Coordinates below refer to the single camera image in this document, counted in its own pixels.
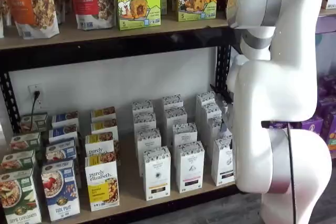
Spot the gripper block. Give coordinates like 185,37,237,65
209,83,234,132

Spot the white box green strip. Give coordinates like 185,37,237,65
207,118,224,146
211,135,236,186
196,91,216,108
202,102,223,124

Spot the white box pink strip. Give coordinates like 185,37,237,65
162,94,184,111
176,141,205,194
165,108,188,130
172,122,198,148

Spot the white box yellow strip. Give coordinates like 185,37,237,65
132,100,154,116
133,112,157,133
135,129,162,177
143,146,172,201

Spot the purple Annie's box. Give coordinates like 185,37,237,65
323,111,336,156
301,117,324,141
318,95,336,114
317,75,336,97

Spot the yellow purely elizabeth box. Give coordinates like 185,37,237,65
91,119,119,137
85,132,116,159
91,106,117,123
85,153,120,212

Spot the black metal shelf rack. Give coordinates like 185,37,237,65
0,26,263,224

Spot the blue flax oatmeal box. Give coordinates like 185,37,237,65
46,137,77,164
48,124,78,144
41,159,81,222
51,111,79,129

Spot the green oatmeal box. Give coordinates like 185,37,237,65
0,168,43,224
0,150,36,175
10,132,42,154
20,112,49,133

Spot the red purely elizabeth granola bag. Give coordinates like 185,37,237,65
67,0,117,30

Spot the orange purely elizabeth granola bag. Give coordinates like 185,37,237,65
1,0,61,40

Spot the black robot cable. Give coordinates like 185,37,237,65
287,123,298,224

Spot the black plug with cord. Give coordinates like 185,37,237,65
30,90,41,132

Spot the white wall outlet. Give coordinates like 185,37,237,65
28,84,43,110

